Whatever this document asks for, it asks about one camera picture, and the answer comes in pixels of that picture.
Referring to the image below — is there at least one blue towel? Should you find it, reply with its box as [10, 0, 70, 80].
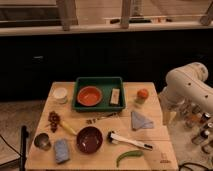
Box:
[131, 111, 154, 130]

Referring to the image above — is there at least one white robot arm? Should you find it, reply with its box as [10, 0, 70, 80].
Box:
[158, 62, 213, 125]

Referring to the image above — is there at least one orange bowl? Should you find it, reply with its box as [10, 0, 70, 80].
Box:
[77, 86, 103, 107]

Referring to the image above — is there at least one purple bowl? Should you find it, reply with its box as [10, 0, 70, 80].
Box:
[76, 126, 103, 154]

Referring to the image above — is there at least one orange tomato toy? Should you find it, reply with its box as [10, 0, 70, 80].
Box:
[136, 88, 149, 103]

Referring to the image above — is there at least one dark utensil on table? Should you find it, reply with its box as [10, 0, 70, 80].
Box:
[85, 113, 118, 124]

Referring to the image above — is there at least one green chili pepper toy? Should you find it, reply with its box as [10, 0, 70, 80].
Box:
[116, 150, 143, 167]

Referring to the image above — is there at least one beige block in tray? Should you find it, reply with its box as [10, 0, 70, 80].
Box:
[110, 88, 120, 105]

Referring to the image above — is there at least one green plastic tray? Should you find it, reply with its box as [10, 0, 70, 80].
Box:
[72, 77, 126, 112]

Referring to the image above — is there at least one yellow banana toy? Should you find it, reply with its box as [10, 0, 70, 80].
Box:
[60, 121, 77, 135]

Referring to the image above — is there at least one white cup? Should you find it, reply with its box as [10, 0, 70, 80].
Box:
[53, 87, 67, 104]

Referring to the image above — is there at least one blue sponge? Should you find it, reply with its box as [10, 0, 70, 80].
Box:
[54, 139, 70, 164]

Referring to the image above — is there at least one small metal cup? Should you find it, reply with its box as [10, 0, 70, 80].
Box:
[34, 133, 51, 151]

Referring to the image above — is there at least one black stand pole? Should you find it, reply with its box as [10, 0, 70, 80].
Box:
[19, 125, 29, 171]

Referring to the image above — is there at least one dish brush white handle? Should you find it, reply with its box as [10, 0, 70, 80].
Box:
[107, 131, 153, 150]

